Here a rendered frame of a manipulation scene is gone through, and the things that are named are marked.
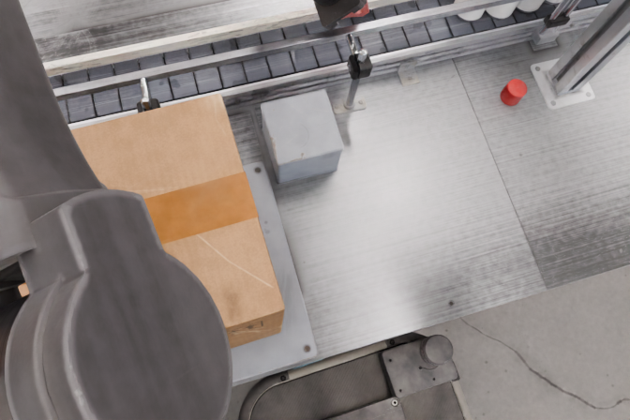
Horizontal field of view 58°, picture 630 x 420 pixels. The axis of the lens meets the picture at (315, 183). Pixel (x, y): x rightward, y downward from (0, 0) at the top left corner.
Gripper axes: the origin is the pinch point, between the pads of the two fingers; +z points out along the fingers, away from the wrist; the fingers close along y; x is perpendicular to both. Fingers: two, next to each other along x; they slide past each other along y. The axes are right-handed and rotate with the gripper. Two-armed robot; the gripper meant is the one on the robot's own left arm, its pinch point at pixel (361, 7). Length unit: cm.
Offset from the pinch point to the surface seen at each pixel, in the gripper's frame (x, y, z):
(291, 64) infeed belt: 12.9, -3.8, -3.5
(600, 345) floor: 7, -69, 113
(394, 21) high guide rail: -4.0, -5.2, -0.4
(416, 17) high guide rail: -6.8, -5.4, 1.9
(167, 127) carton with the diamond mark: 12.4, -20.6, -34.4
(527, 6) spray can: -19.7, -4.4, 20.5
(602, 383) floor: 11, -78, 110
